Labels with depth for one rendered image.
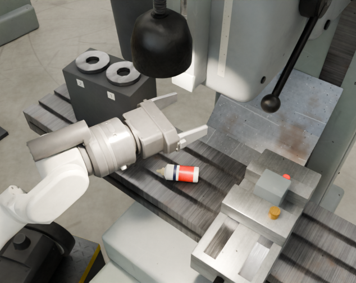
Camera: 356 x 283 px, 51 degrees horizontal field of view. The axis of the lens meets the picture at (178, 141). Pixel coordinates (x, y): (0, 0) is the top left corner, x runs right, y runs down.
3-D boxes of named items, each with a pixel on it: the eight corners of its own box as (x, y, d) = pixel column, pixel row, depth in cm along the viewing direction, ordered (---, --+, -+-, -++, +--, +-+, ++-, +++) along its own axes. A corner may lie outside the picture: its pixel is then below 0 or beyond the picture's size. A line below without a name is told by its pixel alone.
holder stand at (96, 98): (136, 147, 104) (129, 92, 89) (75, 119, 112) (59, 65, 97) (158, 121, 111) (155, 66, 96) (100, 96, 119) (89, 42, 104)
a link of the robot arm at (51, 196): (98, 183, 61) (36, 240, 60) (80, 153, 67) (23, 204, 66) (72, 164, 56) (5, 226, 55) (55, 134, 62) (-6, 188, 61)
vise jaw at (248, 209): (282, 247, 77) (286, 238, 74) (219, 211, 82) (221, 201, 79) (293, 226, 80) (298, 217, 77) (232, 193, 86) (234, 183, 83)
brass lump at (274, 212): (275, 222, 76) (277, 217, 75) (266, 216, 77) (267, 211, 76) (280, 214, 77) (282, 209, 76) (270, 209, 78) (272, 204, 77)
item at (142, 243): (207, 337, 90) (210, 322, 81) (104, 255, 104) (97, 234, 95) (296, 198, 117) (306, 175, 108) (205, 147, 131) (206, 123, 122)
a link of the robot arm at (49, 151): (119, 181, 65) (56, 210, 61) (96, 148, 72) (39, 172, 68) (106, 131, 57) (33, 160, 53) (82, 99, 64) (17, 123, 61)
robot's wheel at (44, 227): (27, 246, 141) (10, 220, 126) (35, 235, 144) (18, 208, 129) (74, 263, 136) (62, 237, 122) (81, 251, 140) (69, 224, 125)
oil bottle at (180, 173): (197, 181, 93) (154, 177, 94) (197, 183, 97) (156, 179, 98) (199, 165, 94) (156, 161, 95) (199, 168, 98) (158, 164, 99)
